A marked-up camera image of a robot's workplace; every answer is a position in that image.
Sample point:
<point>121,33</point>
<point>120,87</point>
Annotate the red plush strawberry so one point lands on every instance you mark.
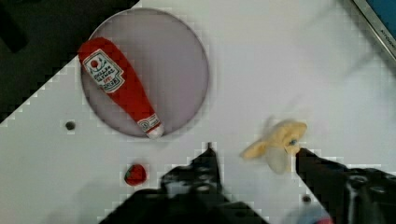
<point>135,175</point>

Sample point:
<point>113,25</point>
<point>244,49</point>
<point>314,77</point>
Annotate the grey round plate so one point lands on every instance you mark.
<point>168,58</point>

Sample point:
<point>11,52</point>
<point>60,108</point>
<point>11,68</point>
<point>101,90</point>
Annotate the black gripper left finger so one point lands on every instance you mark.
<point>198,180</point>

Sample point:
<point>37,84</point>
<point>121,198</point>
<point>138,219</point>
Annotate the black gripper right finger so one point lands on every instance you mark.
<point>349,195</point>

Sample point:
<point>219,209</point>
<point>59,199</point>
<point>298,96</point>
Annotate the yellow plush banana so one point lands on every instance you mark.
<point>278,146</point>

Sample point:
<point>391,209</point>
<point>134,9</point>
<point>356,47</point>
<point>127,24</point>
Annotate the blue bowl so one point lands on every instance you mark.
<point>308,215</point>

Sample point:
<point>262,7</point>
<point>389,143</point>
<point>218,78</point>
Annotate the red plush ketchup bottle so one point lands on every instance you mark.
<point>111,71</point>

